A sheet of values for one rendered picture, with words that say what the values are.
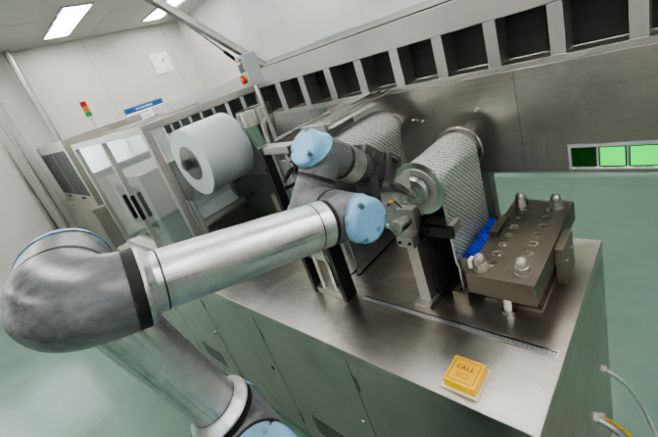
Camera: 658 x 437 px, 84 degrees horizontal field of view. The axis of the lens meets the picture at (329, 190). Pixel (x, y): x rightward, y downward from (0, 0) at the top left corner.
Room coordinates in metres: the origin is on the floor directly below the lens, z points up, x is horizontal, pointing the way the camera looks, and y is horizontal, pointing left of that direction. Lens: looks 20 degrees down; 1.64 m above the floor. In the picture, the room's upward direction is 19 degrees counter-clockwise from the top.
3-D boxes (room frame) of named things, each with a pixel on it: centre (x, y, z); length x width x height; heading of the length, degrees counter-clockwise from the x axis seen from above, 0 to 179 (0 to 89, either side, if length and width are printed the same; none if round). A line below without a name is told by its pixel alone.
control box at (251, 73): (1.30, 0.13, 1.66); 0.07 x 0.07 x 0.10; 26
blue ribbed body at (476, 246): (0.89, -0.36, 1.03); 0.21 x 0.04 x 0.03; 132
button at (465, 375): (0.59, -0.15, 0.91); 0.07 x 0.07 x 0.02; 42
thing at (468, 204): (0.90, -0.35, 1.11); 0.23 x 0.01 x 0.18; 132
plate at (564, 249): (0.78, -0.53, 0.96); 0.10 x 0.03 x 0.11; 132
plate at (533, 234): (0.84, -0.46, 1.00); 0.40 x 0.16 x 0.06; 132
